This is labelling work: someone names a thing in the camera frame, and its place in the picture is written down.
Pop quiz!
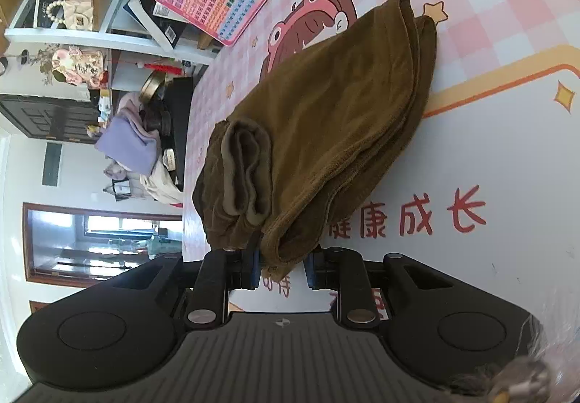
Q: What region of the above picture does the pink checkered table mat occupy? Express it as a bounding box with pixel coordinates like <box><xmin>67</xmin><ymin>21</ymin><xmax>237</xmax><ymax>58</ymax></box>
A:
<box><xmin>186</xmin><ymin>0</ymin><xmax>579</xmax><ymax>314</ymax></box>

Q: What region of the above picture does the white slanted book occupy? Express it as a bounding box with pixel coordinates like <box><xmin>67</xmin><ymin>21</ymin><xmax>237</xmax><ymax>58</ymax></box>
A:
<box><xmin>125</xmin><ymin>0</ymin><xmax>187</xmax><ymax>51</ymax></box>

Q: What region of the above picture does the brown fabric garment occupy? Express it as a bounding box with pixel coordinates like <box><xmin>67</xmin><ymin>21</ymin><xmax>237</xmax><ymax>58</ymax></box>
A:
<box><xmin>193</xmin><ymin>0</ymin><xmax>438</xmax><ymax>280</ymax></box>

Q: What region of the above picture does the brass bowl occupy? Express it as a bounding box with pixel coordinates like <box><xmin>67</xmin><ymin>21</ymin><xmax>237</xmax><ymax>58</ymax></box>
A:
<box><xmin>138</xmin><ymin>70</ymin><xmax>166</xmax><ymax>104</ymax></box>

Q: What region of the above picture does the purple folded cloth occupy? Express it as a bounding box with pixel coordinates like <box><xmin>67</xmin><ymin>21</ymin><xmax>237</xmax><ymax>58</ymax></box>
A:
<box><xmin>94</xmin><ymin>108</ymin><xmax>161</xmax><ymax>176</ymax></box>

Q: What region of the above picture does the white shelf post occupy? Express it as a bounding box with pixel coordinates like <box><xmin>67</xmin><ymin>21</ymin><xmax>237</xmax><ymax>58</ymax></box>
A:
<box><xmin>5</xmin><ymin>28</ymin><xmax>217</xmax><ymax>65</ymax></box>

